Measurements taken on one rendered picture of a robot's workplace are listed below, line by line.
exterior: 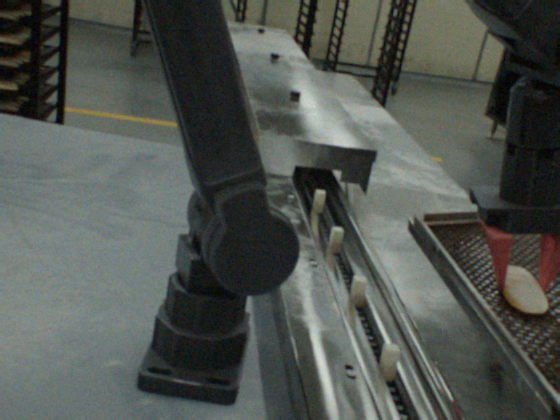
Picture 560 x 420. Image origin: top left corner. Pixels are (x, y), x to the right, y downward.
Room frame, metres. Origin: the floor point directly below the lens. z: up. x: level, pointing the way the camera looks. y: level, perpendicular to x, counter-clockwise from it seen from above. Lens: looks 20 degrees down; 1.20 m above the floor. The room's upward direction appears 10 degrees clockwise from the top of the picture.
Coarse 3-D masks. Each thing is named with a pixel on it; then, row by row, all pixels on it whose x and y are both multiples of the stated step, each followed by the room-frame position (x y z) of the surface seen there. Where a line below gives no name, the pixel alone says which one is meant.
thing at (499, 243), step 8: (480, 224) 0.76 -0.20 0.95; (488, 224) 0.72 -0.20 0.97; (496, 224) 0.72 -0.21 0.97; (488, 232) 0.71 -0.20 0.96; (496, 232) 0.71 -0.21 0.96; (488, 240) 0.75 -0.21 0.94; (496, 240) 0.70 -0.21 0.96; (504, 240) 0.70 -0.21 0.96; (496, 248) 0.71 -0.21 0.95; (504, 248) 0.71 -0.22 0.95; (496, 256) 0.71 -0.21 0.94; (504, 256) 0.71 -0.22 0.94; (496, 264) 0.74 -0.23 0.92; (504, 264) 0.72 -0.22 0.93; (496, 272) 0.74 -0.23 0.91; (504, 272) 0.72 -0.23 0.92; (496, 280) 0.74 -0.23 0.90; (504, 280) 0.73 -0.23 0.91
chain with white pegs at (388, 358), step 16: (304, 176) 1.17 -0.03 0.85; (320, 192) 1.03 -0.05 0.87; (320, 208) 1.03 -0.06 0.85; (336, 240) 0.89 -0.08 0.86; (336, 256) 0.89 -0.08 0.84; (352, 288) 0.76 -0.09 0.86; (368, 336) 0.69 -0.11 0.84; (384, 352) 0.62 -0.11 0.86; (400, 352) 0.62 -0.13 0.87; (384, 368) 0.62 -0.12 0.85; (400, 400) 0.59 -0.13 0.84; (400, 416) 0.57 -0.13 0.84
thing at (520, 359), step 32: (416, 224) 0.91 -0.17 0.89; (448, 224) 0.91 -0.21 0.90; (448, 256) 0.82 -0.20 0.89; (512, 256) 0.83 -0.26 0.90; (480, 288) 0.74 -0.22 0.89; (512, 320) 0.68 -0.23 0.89; (544, 320) 0.68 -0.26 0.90; (512, 352) 0.61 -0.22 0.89; (544, 352) 0.62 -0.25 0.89; (544, 384) 0.56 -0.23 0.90
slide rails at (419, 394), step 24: (312, 168) 1.21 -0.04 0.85; (312, 216) 0.98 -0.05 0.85; (336, 216) 1.00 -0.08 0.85; (336, 264) 0.83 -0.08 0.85; (360, 264) 0.85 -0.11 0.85; (336, 288) 0.77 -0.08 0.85; (384, 312) 0.73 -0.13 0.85; (360, 336) 0.67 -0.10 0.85; (384, 336) 0.68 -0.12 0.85; (360, 360) 0.62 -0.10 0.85; (408, 360) 0.64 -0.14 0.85; (384, 384) 0.59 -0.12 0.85; (408, 384) 0.60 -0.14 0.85; (384, 408) 0.56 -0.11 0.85; (432, 408) 0.57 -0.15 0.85
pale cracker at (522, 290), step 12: (516, 276) 0.75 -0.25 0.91; (528, 276) 0.75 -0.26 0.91; (504, 288) 0.73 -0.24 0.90; (516, 288) 0.72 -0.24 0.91; (528, 288) 0.73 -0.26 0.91; (540, 288) 0.73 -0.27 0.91; (516, 300) 0.70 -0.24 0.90; (528, 300) 0.70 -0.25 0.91; (540, 300) 0.70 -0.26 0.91; (528, 312) 0.69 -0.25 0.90; (540, 312) 0.69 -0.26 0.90
